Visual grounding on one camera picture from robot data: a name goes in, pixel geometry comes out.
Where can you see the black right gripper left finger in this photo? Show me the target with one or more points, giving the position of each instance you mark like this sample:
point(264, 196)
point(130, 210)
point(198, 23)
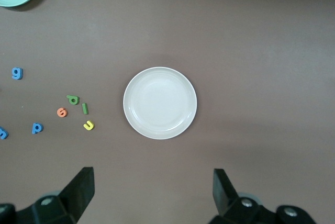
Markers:
point(76, 192)

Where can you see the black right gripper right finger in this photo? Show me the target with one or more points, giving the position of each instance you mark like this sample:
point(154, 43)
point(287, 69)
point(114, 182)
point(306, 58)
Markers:
point(225, 195)

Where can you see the yellow letter u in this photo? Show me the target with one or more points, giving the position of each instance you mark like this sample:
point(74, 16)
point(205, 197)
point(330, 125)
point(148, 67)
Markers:
point(89, 126)

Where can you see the orange letter e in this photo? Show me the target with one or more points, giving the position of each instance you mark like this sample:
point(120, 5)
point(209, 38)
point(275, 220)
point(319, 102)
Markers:
point(58, 112)

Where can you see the green letter l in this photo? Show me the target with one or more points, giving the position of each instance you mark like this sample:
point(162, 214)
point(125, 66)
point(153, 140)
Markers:
point(85, 109)

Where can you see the green letter p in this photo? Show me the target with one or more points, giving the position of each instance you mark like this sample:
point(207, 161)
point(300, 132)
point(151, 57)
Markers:
point(70, 97)

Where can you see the blue letter p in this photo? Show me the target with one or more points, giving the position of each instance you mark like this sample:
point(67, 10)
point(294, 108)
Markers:
point(34, 129)

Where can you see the blue letter m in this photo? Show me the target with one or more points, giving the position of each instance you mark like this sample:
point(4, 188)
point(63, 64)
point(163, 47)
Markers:
point(3, 133)

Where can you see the beige round plate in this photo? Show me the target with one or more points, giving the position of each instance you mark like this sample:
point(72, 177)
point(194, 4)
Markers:
point(160, 103)

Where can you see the blue letter g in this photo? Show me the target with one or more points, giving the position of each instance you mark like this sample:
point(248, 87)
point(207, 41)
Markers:
point(17, 77)

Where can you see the brown table cover sheet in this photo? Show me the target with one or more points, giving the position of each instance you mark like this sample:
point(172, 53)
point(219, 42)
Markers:
point(235, 51)

